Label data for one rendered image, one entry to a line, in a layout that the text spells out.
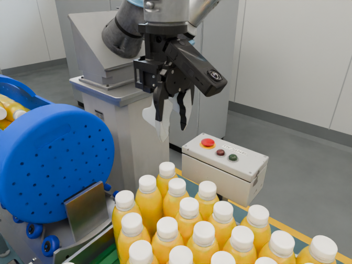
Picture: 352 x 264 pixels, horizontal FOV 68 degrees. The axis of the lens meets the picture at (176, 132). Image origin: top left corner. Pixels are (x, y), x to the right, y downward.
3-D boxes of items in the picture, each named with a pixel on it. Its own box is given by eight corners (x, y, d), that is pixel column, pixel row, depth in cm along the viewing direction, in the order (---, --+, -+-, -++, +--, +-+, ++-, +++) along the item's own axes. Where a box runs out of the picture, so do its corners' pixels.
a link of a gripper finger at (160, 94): (165, 117, 50) (172, 72, 48) (172, 120, 49) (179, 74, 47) (148, 120, 47) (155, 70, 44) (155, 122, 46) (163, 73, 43)
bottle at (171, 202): (161, 248, 65) (159, 196, 57) (166, 226, 71) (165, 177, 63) (188, 251, 64) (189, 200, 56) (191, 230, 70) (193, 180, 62)
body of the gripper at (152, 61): (161, 81, 55) (159, 19, 49) (194, 90, 50) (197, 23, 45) (134, 91, 50) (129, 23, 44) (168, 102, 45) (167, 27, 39)
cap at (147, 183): (151, 178, 63) (151, 172, 62) (159, 187, 60) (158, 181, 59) (136, 184, 61) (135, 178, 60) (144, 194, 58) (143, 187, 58)
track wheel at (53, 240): (53, 231, 61) (45, 231, 59) (63, 241, 58) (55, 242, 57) (45, 249, 60) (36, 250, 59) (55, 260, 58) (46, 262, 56)
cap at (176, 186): (166, 194, 58) (166, 187, 58) (170, 182, 62) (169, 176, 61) (184, 196, 58) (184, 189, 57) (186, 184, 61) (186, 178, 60)
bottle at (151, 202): (155, 221, 73) (153, 173, 65) (168, 238, 68) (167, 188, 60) (133, 232, 70) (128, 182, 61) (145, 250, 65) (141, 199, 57)
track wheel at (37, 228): (35, 216, 65) (28, 216, 63) (46, 222, 63) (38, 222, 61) (30, 234, 64) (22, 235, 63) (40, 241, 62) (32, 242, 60)
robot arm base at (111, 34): (128, 25, 105) (139, 6, 98) (145, 56, 103) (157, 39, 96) (94, 25, 95) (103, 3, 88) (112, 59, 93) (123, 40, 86)
